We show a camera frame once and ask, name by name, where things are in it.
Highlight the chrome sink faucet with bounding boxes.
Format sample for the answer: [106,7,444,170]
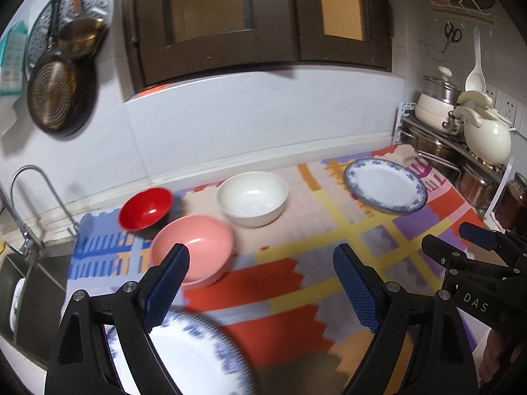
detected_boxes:
[0,164,81,260]

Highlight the colourful patterned table mat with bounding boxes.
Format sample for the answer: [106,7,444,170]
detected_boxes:
[67,143,495,395]

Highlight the steel sink basin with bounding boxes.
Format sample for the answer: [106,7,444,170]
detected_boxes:
[1,241,74,368]

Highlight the white ladle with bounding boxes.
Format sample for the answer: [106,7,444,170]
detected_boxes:
[464,27,486,93]

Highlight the white wall socket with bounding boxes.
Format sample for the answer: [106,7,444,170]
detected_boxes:
[485,84,526,127]

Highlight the red bowl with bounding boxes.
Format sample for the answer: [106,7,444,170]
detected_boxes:
[118,187,173,232]

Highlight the white bowl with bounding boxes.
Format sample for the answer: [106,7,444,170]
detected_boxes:
[216,171,290,228]

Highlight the round steel steamer tray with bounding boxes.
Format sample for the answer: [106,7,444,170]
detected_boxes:
[24,0,113,80]

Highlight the black scissors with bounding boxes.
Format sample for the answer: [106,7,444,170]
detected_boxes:
[442,21,463,54]

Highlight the copper steel pot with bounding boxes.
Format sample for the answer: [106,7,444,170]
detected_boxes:
[457,163,499,212]

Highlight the blue rimmed white plate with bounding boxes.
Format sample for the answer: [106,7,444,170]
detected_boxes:
[343,157,428,215]

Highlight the cream pot with lid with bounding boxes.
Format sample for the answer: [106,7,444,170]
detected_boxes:
[414,66,463,136]

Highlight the blue patterned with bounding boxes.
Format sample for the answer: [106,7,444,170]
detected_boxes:
[105,309,258,395]

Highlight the person's right hand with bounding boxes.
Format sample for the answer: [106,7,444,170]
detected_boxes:
[474,329,526,394]

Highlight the black frying pan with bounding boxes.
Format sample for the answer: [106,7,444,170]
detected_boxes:
[27,0,94,137]

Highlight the pink bowl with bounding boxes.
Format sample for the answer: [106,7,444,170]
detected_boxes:
[150,215,234,288]

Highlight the cream kettle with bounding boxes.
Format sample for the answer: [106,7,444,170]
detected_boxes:
[453,90,512,166]

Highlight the glass jar with sauce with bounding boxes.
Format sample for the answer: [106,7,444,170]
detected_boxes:
[495,172,527,230]

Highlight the brass saucepan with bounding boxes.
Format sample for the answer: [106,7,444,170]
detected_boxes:
[57,17,107,59]

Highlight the steel pot rack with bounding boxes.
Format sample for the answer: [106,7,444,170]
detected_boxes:
[394,103,513,220]

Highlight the dark wooden window frame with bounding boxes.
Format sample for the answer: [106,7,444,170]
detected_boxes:
[122,0,392,92]

